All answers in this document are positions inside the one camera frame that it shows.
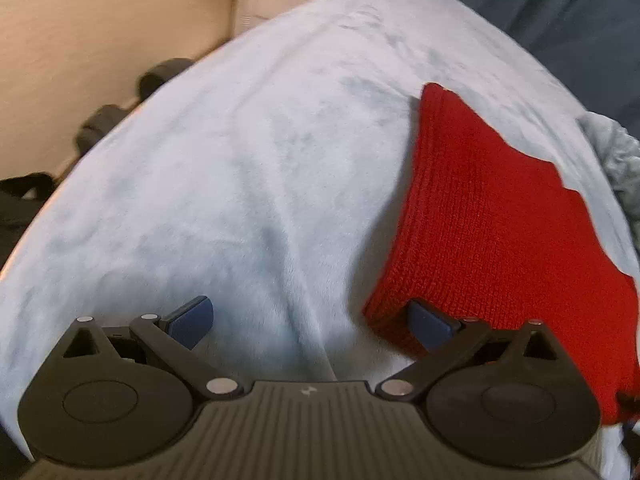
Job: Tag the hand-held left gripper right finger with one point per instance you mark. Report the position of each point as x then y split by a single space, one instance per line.
427 324

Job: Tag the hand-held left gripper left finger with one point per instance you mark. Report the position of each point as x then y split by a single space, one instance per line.
192 321

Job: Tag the red knitted sweater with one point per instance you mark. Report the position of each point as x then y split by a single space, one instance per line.
490 220

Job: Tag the light blue bed sheet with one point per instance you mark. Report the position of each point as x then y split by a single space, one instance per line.
200 185

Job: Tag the black bag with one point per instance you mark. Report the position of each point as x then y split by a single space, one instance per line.
22 205

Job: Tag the black dumbbell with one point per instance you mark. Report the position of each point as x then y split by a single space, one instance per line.
160 77
99 127

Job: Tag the rumpled grey-blue blanket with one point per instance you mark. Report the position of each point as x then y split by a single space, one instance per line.
620 160

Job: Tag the dark blue curtain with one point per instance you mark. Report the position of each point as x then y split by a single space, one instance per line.
550 20

